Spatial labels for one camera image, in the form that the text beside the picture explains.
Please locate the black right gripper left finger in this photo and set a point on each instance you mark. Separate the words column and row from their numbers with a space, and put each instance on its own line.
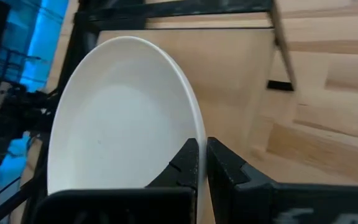
column 179, row 199

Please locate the black table edge rail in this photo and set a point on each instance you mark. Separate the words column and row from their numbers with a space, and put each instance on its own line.
column 8, row 203

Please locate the white plate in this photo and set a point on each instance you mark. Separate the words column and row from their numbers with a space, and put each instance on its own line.
column 120, row 118

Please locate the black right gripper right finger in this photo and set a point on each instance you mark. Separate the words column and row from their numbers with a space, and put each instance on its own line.
column 228, row 186

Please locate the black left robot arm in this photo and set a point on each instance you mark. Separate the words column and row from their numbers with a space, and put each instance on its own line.
column 11, row 121

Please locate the large window with black frame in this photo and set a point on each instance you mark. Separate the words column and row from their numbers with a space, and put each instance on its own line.
column 47, row 40

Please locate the wooden shelf with black frame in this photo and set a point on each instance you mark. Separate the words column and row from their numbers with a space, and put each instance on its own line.
column 228, row 62

